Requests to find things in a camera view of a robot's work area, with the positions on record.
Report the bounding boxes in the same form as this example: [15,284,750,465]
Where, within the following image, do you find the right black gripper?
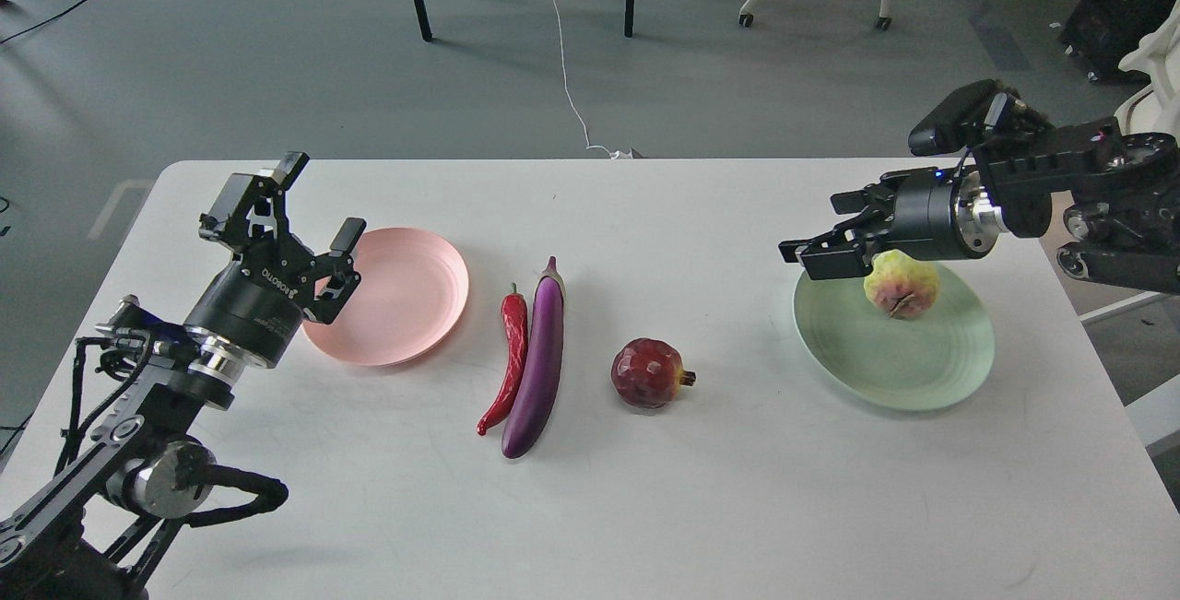
[778,167,1008,280]

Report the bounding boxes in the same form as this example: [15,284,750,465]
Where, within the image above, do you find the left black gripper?
[183,152,367,369]

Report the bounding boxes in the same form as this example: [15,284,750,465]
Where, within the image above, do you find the yellow-green apple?
[863,250,940,320]

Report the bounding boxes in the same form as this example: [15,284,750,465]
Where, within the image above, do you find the red chili pepper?
[476,282,527,436]

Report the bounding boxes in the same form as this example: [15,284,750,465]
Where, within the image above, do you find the red pomegranate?
[608,338,697,407]

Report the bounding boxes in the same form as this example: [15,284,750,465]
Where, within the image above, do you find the purple eggplant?
[502,256,565,459]

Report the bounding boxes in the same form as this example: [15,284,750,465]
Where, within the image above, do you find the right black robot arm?
[779,79,1179,294]

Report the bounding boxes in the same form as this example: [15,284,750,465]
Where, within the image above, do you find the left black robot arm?
[1,152,366,599]

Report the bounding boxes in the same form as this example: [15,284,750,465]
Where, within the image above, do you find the pink plate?
[302,227,468,369]

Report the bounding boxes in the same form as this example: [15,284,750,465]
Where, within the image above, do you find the green plate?
[792,265,997,412]

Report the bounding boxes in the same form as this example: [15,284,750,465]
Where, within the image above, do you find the black equipment case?
[1058,0,1176,83]

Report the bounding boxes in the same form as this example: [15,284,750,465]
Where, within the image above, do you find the white cable on floor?
[527,0,635,159]

